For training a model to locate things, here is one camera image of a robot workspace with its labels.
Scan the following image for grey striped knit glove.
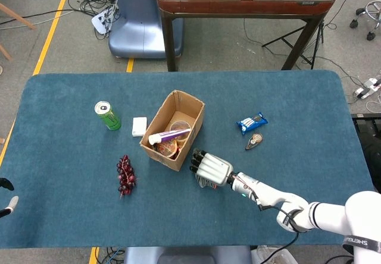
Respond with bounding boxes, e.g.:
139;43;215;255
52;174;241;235
193;171;218;190

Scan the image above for blue felt table cover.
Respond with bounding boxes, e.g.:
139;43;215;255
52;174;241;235
0;70;377;249

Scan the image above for clear plastic bag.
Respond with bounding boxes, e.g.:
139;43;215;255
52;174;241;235
251;245;298;264

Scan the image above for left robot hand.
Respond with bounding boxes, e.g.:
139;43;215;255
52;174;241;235
0;177;19;219

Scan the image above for orange jelly cup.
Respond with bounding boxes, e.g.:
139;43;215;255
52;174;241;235
153;140;179;158

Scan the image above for black tripod stand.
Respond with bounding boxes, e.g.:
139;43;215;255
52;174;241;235
261;0;349;70

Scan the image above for blue snack packet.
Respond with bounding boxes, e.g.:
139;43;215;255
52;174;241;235
236;111;268;136

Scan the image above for open cardboard box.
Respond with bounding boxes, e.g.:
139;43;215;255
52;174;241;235
140;89;206;172

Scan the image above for green drink can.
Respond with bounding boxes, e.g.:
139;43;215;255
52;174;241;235
94;100;122;131

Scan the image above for brown mahjong table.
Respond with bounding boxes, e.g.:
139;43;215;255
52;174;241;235
157;0;337;72

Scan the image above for small white box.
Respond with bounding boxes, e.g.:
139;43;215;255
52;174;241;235
132;117;148;138

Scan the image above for purple white tube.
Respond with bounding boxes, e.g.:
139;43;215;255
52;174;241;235
148;128;191;146

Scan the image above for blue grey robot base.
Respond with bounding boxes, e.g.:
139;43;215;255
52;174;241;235
108;0;184;59

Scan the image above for dark red grape bunch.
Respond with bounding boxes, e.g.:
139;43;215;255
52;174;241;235
116;154;138;199

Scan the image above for wooden easel frame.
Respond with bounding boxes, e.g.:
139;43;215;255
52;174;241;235
0;2;36;61

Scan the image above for white power strip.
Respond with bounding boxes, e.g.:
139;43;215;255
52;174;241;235
353;78;381;100
91;4;120;35

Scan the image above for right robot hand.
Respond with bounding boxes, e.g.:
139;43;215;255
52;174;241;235
189;148;234;187

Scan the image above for grey robot torso base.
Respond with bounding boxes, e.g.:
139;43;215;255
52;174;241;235
123;246;253;264

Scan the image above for black equipment case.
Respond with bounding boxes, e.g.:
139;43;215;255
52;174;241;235
351;114;381;193

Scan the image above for chrome wheeled stool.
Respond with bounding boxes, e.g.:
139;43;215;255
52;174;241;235
349;0;381;41

